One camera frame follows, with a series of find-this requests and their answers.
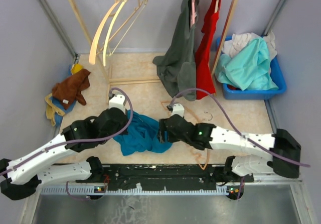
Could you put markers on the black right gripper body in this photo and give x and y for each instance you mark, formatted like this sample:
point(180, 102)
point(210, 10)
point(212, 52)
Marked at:
point(171, 137)

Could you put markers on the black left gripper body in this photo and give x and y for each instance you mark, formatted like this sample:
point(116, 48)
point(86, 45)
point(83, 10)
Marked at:
point(121, 127)

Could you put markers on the orange wooden hanger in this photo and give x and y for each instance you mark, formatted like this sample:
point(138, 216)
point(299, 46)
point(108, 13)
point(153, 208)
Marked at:
point(182, 153)

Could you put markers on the blue t shirt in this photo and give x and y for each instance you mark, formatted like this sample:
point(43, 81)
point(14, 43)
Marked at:
point(142, 136)

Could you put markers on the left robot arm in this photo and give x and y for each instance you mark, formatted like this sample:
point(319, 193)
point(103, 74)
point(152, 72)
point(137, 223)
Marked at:
point(25, 175)

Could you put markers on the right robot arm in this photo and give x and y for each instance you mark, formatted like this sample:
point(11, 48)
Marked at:
point(262, 153)

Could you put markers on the red t shirt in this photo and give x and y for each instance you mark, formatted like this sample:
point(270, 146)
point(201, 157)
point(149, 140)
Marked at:
point(202, 56)

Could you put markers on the grey t shirt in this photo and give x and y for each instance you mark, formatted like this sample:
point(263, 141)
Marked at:
point(177, 68)

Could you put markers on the light wooden hanger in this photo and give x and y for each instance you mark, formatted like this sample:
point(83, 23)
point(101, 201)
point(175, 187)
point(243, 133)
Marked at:
point(100, 35)

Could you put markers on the cream wooden hanger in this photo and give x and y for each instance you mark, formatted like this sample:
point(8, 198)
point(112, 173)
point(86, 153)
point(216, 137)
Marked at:
point(106, 52)

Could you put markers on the pink hanger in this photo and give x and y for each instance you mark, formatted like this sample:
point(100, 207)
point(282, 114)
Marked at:
point(193, 13)

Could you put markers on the brown cloth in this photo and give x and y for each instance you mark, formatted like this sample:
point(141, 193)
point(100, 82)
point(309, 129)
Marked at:
point(70, 90)

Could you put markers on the blue cloth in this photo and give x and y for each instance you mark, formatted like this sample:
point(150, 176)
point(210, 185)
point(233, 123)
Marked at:
point(59, 113)

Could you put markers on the beige towel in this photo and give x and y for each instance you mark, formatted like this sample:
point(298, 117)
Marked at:
point(51, 109)

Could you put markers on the yellow cloth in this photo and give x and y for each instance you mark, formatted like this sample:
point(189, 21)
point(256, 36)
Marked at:
point(76, 68)

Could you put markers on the turquoise cloth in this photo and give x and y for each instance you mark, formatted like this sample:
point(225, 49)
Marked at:
point(247, 82)

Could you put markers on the blue plastic bin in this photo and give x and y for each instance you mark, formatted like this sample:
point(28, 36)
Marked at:
point(232, 93)

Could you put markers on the wooden clothes rack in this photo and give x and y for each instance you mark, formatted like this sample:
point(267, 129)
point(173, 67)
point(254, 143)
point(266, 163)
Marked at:
point(108, 72)

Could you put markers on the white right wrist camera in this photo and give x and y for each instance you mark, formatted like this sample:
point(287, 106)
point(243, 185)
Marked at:
point(176, 109)

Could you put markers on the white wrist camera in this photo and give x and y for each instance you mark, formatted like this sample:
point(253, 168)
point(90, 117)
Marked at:
point(117, 100)
point(176, 109)

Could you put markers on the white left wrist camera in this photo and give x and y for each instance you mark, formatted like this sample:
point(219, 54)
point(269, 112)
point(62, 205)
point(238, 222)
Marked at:
point(117, 100)

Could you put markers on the white toothed cable duct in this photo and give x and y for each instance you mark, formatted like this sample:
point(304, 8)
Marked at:
point(138, 190)

